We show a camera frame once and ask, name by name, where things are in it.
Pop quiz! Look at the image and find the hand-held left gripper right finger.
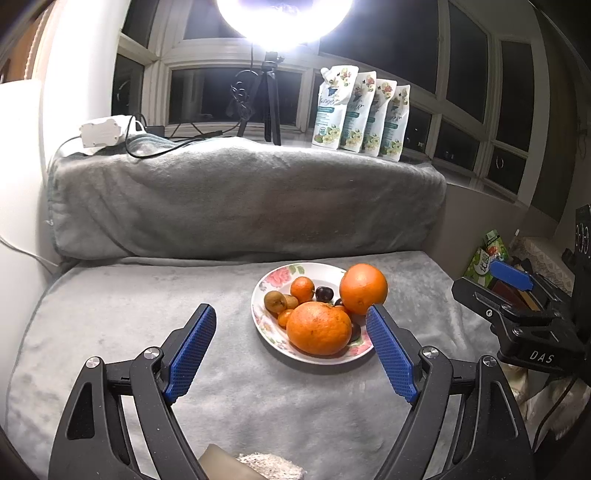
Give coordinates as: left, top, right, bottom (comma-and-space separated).
365, 303, 539, 480

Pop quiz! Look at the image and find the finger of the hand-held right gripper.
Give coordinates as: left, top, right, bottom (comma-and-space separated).
451, 276, 560, 339
488, 259, 573, 311

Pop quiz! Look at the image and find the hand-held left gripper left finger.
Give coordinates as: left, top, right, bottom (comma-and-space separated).
48, 304, 218, 480

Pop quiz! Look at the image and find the large smooth orange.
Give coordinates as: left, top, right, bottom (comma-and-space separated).
339, 263, 389, 316

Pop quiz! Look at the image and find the large bumpy orange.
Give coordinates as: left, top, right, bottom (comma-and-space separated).
286, 301, 353, 356

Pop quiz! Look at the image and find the floral white plate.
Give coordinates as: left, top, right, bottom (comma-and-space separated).
250, 262, 376, 365

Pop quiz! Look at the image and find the medium mandarin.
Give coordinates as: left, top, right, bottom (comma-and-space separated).
290, 276, 316, 303

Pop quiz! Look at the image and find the person's right hand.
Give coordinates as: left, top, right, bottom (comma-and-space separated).
503, 362, 591, 439

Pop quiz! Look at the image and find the green snack packet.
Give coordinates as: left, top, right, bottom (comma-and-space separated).
464, 229, 509, 282

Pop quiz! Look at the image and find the cream lace cloth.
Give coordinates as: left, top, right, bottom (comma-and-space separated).
510, 235, 575, 296

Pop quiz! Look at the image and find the beige block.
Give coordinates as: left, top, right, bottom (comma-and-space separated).
198, 444, 250, 480

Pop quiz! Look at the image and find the white fuzzy cloth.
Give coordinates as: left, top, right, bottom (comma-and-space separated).
235, 453, 308, 480

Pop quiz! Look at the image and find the white floral refill pouch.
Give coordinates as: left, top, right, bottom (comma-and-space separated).
339, 71, 377, 153
381, 84, 411, 162
362, 78, 398, 158
311, 66, 360, 151

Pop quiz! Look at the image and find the white power strip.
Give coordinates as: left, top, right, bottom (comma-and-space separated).
79, 115, 134, 149

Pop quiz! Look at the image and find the black tripod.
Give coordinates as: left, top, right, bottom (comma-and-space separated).
236, 48, 283, 147

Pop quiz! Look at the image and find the white framed window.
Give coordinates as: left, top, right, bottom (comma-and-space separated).
111, 0, 555, 204

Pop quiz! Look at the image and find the long white cable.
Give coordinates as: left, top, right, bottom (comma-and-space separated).
0, 235, 61, 269

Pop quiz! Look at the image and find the black cable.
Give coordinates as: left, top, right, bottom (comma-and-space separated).
127, 69, 254, 160

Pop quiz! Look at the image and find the ring light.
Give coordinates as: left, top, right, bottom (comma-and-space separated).
217, 0, 355, 51

